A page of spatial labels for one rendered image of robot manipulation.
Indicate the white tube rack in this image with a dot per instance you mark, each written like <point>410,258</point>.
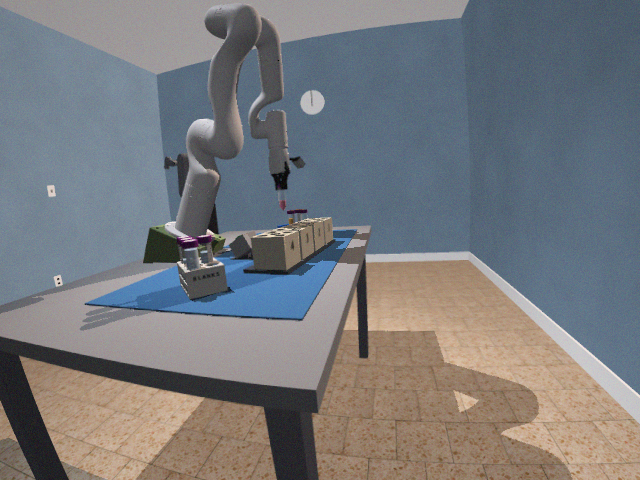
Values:
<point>204,281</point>

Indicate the blue bench mat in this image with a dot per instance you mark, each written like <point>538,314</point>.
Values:
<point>268,296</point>

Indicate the beige sloped box with green button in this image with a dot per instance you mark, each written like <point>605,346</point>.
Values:
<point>241,247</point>

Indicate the beige block with holes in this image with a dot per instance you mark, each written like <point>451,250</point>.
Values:
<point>327,225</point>
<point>318,232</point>
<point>275,251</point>
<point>305,238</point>

